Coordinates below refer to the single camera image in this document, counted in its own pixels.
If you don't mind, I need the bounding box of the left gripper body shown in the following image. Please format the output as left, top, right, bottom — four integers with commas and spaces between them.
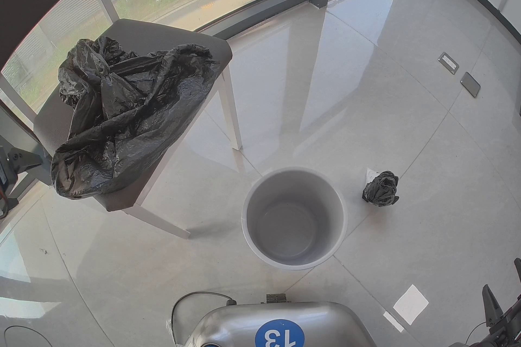
0, 145, 19, 218

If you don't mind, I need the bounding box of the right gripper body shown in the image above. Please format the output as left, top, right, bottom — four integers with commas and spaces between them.
484, 307, 521, 347

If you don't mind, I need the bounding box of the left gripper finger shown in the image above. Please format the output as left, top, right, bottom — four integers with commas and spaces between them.
9, 148, 45, 200

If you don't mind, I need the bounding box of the black plastic bag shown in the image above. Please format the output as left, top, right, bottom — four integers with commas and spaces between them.
51, 36, 221, 200

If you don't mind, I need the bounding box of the black plastic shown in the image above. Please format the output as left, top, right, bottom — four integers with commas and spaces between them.
361, 168, 400, 208

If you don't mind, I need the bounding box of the white trash bin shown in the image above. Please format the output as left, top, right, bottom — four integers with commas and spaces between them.
242, 166, 348, 269

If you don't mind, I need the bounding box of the thin black cable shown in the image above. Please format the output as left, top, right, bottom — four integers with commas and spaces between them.
0, 324, 54, 347

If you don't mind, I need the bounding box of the dark padded chair white frame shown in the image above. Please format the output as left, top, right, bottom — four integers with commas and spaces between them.
0, 0, 243, 239

